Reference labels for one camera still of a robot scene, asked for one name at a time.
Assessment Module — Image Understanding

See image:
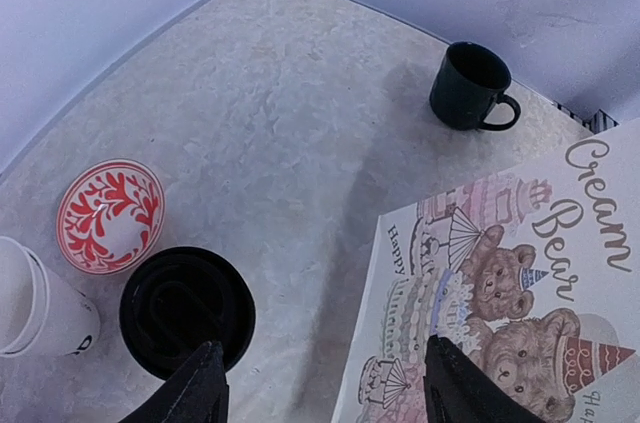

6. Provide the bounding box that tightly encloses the dark green mug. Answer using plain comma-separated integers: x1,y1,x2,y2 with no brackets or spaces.
429,42,521,132

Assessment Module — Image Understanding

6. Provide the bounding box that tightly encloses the stack of white paper cups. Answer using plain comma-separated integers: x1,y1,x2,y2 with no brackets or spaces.
1,236,101,358

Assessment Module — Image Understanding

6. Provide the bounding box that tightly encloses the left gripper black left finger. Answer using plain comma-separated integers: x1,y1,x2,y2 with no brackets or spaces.
122,341,229,423

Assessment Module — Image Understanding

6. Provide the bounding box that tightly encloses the white paper takeout bag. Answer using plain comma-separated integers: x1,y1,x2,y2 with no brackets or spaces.
332,121,639,422

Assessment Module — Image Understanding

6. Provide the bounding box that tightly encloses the red white patterned bowl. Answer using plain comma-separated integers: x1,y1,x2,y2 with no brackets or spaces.
56,159,166,275

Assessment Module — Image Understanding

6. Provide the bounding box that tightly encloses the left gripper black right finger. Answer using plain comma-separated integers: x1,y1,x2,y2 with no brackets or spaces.
423,335,542,423

